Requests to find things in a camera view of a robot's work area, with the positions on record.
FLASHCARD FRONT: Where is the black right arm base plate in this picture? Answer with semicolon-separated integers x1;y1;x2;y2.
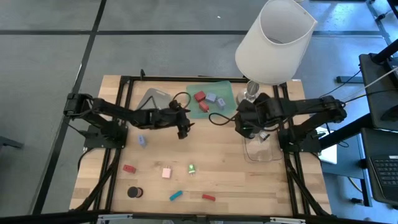
277;128;321;153

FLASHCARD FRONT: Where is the black side desk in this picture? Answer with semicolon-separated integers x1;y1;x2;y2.
358;39;398;131

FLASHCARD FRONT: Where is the black hourglass red sand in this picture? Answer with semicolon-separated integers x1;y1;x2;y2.
126;185;144;199

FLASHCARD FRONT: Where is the black camera mount beam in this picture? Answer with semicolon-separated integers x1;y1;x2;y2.
0;208;398;224

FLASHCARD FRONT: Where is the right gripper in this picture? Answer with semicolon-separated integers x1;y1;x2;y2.
234;92;275;140

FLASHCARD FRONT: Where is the black computer keyboard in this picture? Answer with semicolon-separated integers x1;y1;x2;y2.
369;154;398;200

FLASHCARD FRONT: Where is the black aluminium table frame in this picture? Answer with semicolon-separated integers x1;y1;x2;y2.
70;68;332;218

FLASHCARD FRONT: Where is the clear plastic bin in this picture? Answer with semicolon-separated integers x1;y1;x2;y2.
241;130;284;163

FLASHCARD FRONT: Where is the black desk support bar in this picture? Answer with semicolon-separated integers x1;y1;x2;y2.
318;113;374;151

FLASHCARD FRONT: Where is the green plastic tray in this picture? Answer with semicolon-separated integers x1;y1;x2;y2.
185;80;236;119

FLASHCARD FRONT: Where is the white flat box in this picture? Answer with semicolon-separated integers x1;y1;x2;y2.
312;125;338;165

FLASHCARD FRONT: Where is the black desk with keyboard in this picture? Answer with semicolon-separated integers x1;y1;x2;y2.
360;127;398;207

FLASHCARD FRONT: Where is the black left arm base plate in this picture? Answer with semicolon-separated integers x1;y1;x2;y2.
83;126;129;149

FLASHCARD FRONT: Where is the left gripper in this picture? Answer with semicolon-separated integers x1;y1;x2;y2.
149;105;195;140

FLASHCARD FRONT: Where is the grey desk foot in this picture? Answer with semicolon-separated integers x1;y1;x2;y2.
335;75;364;84

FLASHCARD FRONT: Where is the grey furniture foot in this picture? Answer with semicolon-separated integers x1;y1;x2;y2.
0;136;25;151

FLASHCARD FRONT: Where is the white cable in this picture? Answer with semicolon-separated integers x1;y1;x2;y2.
337;66;398;105

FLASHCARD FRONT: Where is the pink wall charger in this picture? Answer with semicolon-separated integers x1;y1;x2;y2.
161;165;173;180

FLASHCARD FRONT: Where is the silver table lamp white shade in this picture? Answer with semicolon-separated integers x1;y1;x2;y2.
234;0;318;105

